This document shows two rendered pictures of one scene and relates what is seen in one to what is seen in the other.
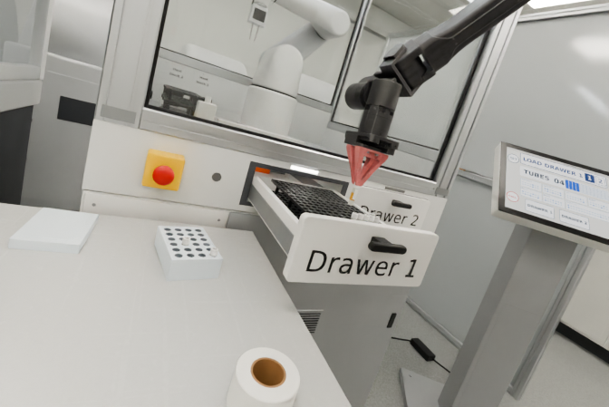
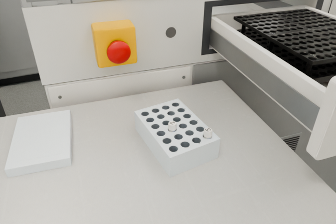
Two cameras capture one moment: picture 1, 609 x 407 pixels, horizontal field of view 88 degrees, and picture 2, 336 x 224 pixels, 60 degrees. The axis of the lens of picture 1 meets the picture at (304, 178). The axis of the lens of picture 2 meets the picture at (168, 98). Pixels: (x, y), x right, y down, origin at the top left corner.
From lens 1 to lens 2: 0.20 m
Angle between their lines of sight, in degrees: 24
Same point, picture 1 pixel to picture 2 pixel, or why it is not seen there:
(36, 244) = (30, 167)
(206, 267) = (205, 152)
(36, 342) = not seen: outside the picture
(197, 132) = not seen: outside the picture
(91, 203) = (56, 96)
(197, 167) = (147, 28)
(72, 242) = (62, 156)
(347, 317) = not seen: hidden behind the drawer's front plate
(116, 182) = (72, 69)
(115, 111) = not seen: outside the picture
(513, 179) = not seen: outside the picture
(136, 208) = (100, 89)
